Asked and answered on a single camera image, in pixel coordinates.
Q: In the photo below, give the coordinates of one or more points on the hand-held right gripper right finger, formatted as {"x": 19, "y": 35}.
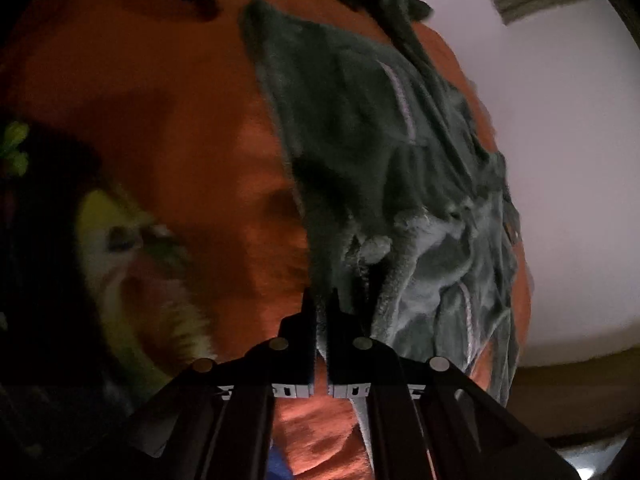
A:
{"x": 337, "y": 345}

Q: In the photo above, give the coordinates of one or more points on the green fleece robe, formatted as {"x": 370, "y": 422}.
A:
{"x": 360, "y": 150}

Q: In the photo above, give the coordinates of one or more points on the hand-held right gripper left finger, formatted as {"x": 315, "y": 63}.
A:
{"x": 307, "y": 340}

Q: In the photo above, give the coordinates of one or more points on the colourful printed cloth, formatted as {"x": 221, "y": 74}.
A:
{"x": 125, "y": 285}

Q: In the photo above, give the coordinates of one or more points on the orange bed blanket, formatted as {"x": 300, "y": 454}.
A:
{"x": 150, "y": 85}

